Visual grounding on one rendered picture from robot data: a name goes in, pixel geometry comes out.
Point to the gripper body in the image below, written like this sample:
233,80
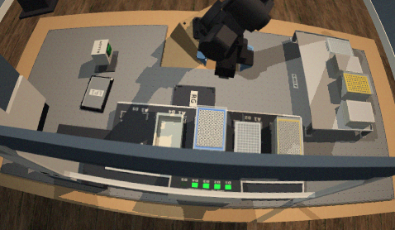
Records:
245,59

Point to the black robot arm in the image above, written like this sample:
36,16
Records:
225,26

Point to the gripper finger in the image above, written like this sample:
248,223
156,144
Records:
201,57
242,67

